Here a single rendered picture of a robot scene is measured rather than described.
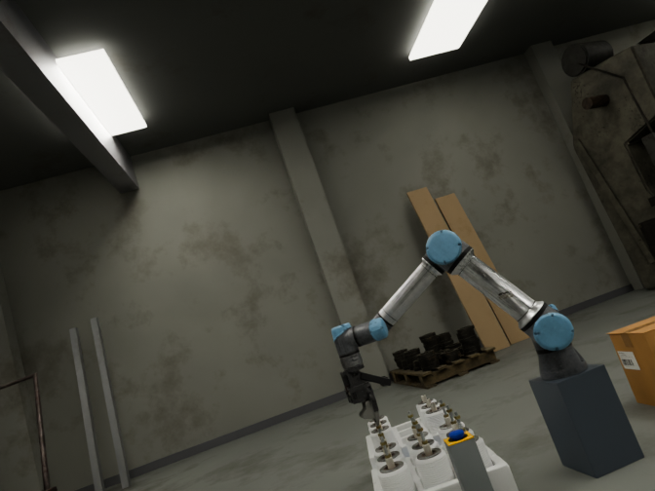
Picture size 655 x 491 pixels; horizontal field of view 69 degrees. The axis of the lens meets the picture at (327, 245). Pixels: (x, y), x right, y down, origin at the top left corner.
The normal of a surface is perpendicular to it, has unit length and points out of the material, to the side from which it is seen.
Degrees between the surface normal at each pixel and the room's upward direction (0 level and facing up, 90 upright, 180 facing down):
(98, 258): 90
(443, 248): 83
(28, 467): 90
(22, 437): 90
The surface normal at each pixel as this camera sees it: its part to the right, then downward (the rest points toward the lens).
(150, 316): 0.11, -0.22
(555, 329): -0.19, 0.00
